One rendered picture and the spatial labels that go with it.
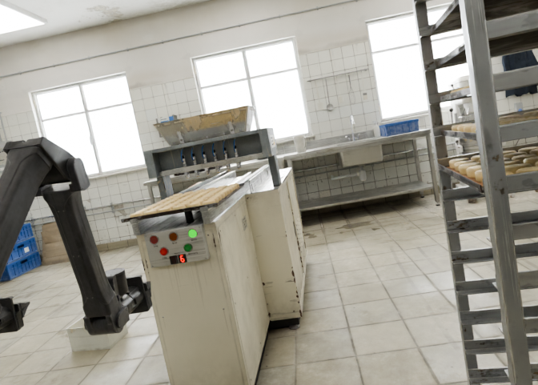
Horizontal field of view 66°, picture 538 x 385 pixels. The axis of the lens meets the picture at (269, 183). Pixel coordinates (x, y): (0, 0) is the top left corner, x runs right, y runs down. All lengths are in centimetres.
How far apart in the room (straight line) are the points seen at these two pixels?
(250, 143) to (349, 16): 364
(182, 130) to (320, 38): 354
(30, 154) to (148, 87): 508
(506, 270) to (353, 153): 419
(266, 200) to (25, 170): 163
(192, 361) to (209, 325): 18
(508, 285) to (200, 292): 120
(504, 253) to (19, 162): 88
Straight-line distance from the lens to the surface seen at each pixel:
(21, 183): 84
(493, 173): 81
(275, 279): 242
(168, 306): 182
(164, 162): 251
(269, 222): 233
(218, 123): 237
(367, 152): 498
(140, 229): 174
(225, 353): 184
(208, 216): 162
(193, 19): 588
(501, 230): 83
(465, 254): 131
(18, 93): 674
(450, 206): 127
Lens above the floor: 112
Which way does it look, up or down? 6 degrees down
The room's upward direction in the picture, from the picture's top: 11 degrees counter-clockwise
